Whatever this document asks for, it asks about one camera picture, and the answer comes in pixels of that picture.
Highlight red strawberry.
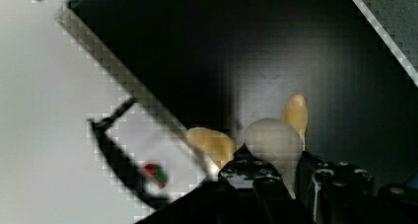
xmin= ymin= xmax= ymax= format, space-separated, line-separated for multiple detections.
xmin=143 ymin=163 xmax=168 ymax=188

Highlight black toaster oven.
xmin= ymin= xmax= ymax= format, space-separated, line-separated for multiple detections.
xmin=57 ymin=0 xmax=417 ymax=185

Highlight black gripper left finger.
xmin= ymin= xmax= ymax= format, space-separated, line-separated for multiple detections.
xmin=135 ymin=147 xmax=313 ymax=224

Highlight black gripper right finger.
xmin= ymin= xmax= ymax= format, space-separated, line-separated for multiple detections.
xmin=295 ymin=152 xmax=417 ymax=224

